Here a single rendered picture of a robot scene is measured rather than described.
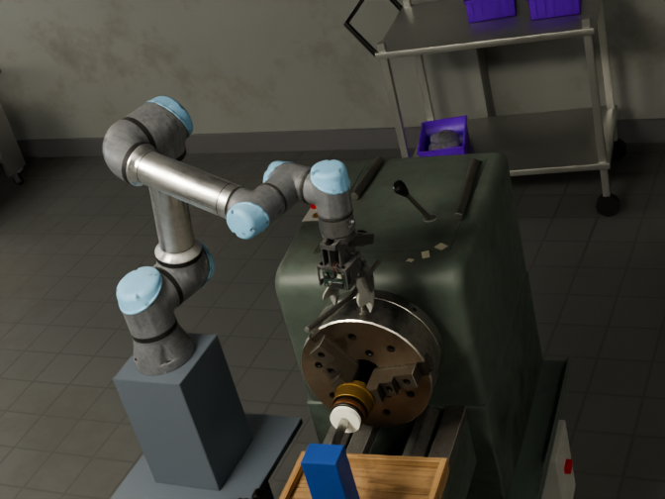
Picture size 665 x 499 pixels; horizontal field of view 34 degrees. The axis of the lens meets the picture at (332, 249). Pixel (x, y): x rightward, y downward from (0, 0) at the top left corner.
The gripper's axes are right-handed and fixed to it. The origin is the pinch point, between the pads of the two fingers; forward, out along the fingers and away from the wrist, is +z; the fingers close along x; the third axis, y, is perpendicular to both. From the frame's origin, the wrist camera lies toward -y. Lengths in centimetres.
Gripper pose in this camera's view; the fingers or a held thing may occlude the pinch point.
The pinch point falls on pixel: (353, 302)
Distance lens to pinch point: 243.5
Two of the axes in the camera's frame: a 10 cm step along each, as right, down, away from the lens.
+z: 1.3, 8.4, 5.3
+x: 8.8, 1.5, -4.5
